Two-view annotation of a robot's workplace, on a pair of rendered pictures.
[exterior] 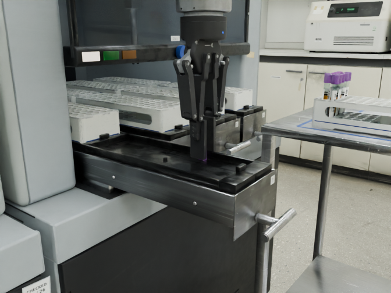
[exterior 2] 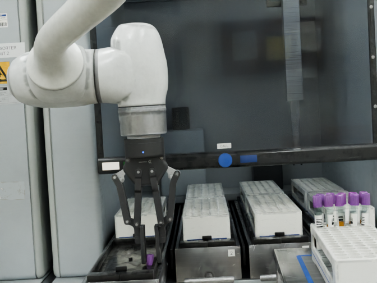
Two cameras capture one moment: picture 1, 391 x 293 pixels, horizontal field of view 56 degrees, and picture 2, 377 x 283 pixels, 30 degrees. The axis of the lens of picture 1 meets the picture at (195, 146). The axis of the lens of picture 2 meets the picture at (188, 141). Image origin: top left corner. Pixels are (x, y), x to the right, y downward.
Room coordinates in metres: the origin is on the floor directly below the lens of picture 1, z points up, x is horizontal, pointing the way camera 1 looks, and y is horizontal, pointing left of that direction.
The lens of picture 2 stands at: (-0.07, -1.14, 1.10)
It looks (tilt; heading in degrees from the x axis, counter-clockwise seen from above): 3 degrees down; 55
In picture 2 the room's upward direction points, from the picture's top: 3 degrees counter-clockwise
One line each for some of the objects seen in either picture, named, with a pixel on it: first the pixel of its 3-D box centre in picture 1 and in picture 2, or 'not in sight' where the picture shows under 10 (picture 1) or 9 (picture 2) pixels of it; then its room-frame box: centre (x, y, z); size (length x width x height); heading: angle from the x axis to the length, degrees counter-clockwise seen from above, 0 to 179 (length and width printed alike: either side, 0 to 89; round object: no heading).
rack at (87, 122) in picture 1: (58, 120); (142, 218); (0.81, 0.31, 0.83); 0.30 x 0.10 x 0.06; 53
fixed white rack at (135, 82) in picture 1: (130, 89); (316, 195); (1.33, 0.23, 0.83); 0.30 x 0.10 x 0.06; 53
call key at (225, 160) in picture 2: (181, 52); (225, 160); (0.86, 0.03, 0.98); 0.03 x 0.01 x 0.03; 143
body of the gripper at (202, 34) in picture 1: (203, 45); (145, 161); (0.63, -0.01, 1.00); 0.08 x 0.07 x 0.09; 143
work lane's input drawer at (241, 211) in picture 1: (114, 157); (137, 256); (0.71, 0.16, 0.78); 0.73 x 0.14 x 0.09; 53
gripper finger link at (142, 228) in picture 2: (198, 138); (143, 243); (0.62, -0.01, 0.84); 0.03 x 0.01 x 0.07; 53
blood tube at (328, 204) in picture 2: (335, 99); (330, 227); (0.81, -0.31, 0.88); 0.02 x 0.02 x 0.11
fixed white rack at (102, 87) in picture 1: (96, 93); (260, 197); (1.21, 0.32, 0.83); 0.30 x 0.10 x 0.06; 53
